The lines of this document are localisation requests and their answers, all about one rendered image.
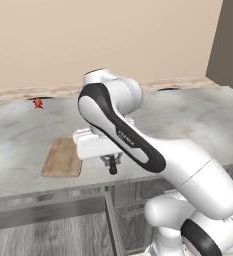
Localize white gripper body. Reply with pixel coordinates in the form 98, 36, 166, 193
72, 128, 122, 161

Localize wooden cutting board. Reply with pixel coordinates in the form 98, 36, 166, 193
40, 136, 84, 178

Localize grey drawer front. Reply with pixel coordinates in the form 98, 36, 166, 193
0, 195, 108, 232

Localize grey cabinet front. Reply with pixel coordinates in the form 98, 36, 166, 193
105, 179, 179, 256

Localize small red object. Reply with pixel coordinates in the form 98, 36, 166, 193
33, 98, 44, 110

